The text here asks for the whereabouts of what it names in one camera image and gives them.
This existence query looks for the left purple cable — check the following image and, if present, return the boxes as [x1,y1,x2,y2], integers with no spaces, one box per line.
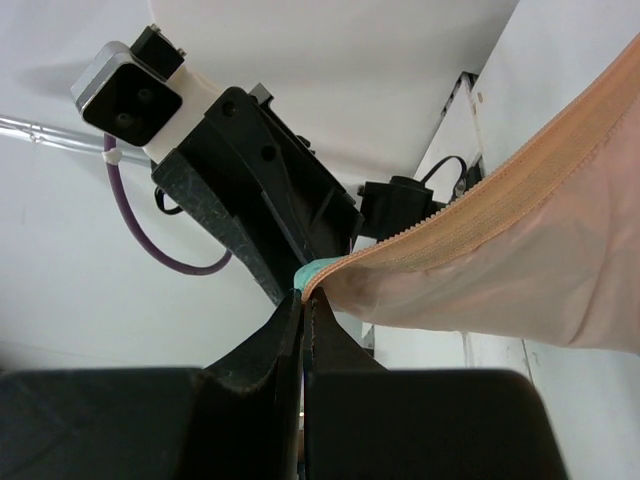
[103,133,234,275]

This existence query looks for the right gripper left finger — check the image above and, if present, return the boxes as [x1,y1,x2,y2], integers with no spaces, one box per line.
[172,294,303,479]

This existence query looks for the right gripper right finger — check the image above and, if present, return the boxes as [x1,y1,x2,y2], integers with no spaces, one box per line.
[302,292,395,479]

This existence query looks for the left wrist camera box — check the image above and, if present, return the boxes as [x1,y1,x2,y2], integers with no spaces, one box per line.
[71,24,222,165]

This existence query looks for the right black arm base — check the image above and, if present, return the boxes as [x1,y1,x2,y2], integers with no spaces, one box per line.
[357,155,484,242]

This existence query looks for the orange and teal jacket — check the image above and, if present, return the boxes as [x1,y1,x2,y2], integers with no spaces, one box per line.
[294,42,639,353]

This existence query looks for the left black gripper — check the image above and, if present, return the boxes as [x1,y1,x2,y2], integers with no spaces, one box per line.
[152,87,362,305]

